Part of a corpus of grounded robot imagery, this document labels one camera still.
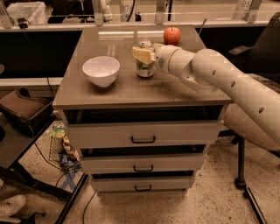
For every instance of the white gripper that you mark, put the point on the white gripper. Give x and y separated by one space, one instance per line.
161 57

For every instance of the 7up soda can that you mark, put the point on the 7up soda can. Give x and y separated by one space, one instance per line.
142 69

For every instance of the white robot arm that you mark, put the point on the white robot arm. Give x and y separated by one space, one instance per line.
207 70

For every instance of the white ceramic bowl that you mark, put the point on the white ceramic bowl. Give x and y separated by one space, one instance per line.
101 71

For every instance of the red apple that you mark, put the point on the red apple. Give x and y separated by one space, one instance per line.
172 35

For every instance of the grey drawer cabinet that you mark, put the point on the grey drawer cabinet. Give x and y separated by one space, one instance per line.
131 99

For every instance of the grey office chair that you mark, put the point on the grey office chair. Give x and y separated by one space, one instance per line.
262 62

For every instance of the brown box on side table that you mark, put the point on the brown box on side table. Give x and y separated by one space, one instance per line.
27 114

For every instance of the dark side table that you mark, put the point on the dark side table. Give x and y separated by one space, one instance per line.
13 146

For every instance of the white sneaker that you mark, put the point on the white sneaker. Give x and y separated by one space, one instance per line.
12 205

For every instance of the top drawer with black handle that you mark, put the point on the top drawer with black handle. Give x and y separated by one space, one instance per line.
137 134

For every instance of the drawer with black handle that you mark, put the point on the drawer with black handle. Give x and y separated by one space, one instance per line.
148 163
110 185
137 134

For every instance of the middle drawer with black handle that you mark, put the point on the middle drawer with black handle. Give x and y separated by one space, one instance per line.
148 163

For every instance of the bottom drawer with black handle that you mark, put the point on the bottom drawer with black handle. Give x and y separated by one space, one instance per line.
110 185

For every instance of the wire basket with snacks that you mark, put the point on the wire basket with snacks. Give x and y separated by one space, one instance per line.
62 153

